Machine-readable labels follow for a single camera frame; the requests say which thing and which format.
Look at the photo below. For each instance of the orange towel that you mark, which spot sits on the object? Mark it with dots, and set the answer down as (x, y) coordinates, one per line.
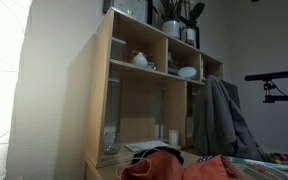
(167, 167)

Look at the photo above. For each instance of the wooden shelf cabinet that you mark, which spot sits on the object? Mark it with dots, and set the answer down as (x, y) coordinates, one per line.
(141, 104)

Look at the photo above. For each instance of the white bowl on shelf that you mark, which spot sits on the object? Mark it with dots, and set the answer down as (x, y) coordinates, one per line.
(187, 72)

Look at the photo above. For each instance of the white ceramic teapot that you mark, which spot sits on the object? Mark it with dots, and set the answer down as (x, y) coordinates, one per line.
(140, 60)

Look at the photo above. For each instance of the white candle jar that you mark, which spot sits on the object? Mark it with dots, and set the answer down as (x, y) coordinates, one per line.
(173, 137)

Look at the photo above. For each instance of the white keyboard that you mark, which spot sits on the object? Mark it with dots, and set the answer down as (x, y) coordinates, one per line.
(135, 147)

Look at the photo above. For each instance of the clear drinking glass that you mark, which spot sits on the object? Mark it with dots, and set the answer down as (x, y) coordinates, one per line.
(111, 143)

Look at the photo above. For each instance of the black zipper pouch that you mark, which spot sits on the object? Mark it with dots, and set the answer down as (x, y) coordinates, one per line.
(153, 152)

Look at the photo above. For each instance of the white plant pot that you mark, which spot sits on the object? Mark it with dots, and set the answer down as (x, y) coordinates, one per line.
(172, 28)
(188, 35)

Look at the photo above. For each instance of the framed certificate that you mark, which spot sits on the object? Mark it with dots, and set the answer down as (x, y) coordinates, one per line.
(140, 10)

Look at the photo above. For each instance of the grey jacket on chair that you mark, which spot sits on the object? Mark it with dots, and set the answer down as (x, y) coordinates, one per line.
(219, 127)

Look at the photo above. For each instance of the green houseplant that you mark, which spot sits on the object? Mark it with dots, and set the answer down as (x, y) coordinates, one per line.
(181, 10)

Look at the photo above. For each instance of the colourful toy balls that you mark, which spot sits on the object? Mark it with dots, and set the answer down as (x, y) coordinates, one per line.
(279, 158)

